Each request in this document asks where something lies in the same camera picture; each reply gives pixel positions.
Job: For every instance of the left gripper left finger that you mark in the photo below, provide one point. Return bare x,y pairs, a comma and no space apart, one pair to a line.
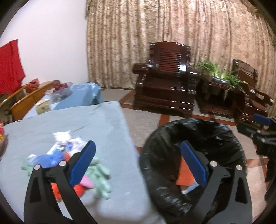
40,205

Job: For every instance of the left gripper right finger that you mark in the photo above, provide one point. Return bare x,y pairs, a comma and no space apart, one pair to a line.
237,208

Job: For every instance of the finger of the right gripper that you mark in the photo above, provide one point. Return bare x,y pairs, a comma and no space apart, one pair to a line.
250,131
262,120

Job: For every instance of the green rubber glove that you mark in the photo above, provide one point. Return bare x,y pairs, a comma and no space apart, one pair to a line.
99,175
27,168

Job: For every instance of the red plastic bag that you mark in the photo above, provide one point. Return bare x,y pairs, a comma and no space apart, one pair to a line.
79,190
32,86

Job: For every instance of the blue plastic bag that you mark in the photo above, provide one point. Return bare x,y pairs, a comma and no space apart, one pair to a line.
46,160

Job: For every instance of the pink cloth piece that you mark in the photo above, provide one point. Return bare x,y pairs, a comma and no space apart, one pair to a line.
86,182

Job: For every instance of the white blue paper package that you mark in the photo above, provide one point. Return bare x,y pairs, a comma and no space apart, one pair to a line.
68,145

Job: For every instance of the white tissue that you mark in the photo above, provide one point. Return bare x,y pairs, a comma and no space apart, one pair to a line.
62,137

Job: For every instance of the black trash bin bag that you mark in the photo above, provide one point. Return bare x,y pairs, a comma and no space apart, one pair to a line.
160,161

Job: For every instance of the dark wooden armchair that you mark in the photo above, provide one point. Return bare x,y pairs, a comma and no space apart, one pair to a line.
251,101
167,80

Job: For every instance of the dark wooden side table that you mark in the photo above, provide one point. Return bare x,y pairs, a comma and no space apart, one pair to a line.
217,98

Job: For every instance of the orange sponge cloth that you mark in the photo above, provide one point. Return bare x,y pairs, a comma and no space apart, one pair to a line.
185,177

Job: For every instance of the green potted plant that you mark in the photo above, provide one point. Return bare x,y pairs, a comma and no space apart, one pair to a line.
219,74

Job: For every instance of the grey-blue table cloth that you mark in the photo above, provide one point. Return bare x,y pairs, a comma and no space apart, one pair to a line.
105,125

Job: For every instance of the tissue box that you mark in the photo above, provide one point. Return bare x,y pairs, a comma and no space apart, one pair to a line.
43,106

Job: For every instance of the light wooden tv cabinet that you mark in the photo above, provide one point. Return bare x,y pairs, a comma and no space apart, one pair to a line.
16,106

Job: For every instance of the blue plastic table cover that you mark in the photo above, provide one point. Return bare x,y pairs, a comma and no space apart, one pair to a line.
74,96

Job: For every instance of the red plastic bag on cabinet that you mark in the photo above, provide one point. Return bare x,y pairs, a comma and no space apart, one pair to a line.
32,86

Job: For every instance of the red apples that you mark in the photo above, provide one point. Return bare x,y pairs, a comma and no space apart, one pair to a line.
57,85

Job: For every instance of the red cloth cover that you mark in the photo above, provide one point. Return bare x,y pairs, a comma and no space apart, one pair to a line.
11,69

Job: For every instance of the beige patterned curtain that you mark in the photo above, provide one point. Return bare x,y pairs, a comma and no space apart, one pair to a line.
119,34

